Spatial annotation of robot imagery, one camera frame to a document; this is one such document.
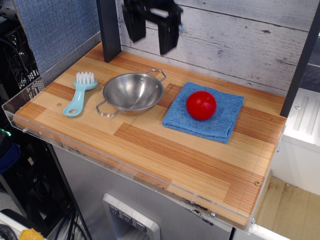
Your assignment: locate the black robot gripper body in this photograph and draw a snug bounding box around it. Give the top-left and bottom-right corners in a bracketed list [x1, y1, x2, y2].
[122, 0, 183, 31]

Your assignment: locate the dark grey left post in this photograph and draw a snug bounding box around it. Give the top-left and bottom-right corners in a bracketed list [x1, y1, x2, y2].
[96, 0, 122, 63]

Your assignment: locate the stainless steel strainer bowl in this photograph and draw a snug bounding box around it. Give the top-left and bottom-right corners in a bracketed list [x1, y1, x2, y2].
[96, 69, 167, 118]

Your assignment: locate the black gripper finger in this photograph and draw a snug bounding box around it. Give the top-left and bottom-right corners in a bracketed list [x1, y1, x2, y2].
[158, 19, 181, 55]
[124, 9, 146, 43]

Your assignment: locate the clear acrylic table guard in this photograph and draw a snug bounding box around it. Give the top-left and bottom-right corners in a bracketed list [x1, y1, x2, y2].
[3, 44, 286, 230]

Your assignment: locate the white toy sink counter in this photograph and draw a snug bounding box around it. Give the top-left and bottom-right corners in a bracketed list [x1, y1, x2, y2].
[270, 88, 320, 195]

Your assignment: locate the folded blue cloth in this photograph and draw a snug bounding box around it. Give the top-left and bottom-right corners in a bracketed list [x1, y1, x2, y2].
[162, 82, 245, 144]

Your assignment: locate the red ball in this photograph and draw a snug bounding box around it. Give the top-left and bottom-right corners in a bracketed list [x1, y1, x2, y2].
[186, 90, 217, 121]

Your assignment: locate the silver toy appliance cabinet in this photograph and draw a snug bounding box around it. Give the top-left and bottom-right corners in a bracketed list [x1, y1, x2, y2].
[53, 146, 234, 240]

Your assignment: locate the black plastic crate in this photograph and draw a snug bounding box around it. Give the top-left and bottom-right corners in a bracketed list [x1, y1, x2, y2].
[0, 20, 40, 102]

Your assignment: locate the yellow object bottom left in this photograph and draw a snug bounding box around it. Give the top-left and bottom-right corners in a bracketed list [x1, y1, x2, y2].
[18, 228, 45, 240]

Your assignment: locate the dark grey right post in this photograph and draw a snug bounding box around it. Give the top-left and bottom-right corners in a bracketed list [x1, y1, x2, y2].
[280, 0, 320, 118]

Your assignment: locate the dark grey post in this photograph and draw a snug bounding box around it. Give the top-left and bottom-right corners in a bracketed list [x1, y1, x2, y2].
[280, 0, 320, 118]
[96, 0, 122, 63]

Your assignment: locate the light blue scrub brush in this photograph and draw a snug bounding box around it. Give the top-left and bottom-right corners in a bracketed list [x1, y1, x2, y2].
[63, 72, 98, 117]

